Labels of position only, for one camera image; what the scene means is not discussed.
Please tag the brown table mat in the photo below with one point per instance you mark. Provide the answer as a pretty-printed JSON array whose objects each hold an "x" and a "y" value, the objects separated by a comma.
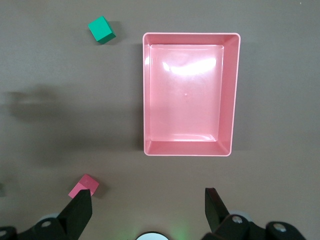
[{"x": 50, "y": 75}]

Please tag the green foam cube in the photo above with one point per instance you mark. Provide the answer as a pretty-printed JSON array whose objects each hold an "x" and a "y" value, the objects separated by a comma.
[{"x": 100, "y": 28}]

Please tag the pink foam cube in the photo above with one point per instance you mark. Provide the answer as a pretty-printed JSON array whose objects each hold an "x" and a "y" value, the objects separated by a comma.
[{"x": 86, "y": 183}]

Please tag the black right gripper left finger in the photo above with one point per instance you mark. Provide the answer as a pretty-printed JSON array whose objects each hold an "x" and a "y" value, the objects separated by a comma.
[{"x": 75, "y": 215}]

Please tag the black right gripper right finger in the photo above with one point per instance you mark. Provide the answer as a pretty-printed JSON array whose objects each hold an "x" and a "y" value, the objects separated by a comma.
[{"x": 215, "y": 212}]

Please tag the pink plastic bin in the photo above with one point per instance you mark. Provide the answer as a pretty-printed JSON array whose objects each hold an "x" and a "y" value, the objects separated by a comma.
[{"x": 185, "y": 100}]

